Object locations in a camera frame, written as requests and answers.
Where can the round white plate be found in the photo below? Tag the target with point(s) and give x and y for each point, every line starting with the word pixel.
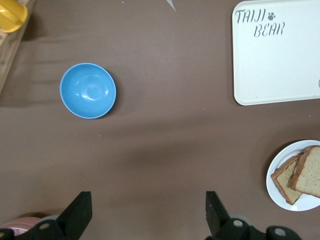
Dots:
pixel 275 165

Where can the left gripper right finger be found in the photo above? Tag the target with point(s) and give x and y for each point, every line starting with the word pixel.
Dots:
pixel 217 222

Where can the cream bear print tray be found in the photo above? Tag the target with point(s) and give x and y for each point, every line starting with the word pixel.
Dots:
pixel 275 65

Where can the yellow mug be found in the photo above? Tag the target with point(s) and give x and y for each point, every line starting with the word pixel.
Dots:
pixel 11 15

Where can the pink bowl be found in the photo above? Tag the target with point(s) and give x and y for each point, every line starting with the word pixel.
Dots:
pixel 20 223

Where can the brown bread slice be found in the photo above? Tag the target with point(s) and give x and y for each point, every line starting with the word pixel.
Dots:
pixel 311 172
pixel 283 180

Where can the small grey paper scrap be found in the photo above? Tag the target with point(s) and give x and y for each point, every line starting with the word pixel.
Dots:
pixel 172 5

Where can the blue bowl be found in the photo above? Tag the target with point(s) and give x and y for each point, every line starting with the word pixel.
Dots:
pixel 88 90

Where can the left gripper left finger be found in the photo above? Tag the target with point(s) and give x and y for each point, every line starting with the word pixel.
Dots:
pixel 75 220

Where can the wooden cup rack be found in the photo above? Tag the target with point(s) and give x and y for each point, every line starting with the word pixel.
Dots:
pixel 10 52

